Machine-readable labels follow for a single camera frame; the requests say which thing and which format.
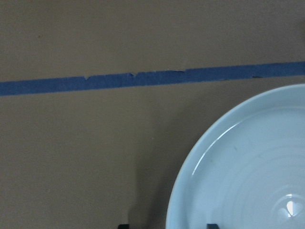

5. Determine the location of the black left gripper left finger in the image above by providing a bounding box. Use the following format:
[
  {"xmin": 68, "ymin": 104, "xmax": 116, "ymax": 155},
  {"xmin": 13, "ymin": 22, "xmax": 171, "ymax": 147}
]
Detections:
[{"xmin": 118, "ymin": 224, "xmax": 130, "ymax": 229}]

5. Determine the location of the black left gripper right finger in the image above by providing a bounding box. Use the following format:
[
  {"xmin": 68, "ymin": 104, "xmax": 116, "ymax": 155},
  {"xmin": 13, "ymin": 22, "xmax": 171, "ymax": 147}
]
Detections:
[{"xmin": 206, "ymin": 223, "xmax": 219, "ymax": 229}]

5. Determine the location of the light blue plate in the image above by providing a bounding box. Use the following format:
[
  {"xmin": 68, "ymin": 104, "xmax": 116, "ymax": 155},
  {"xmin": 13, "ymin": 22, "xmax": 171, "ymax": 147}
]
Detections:
[{"xmin": 165, "ymin": 84, "xmax": 305, "ymax": 229}]

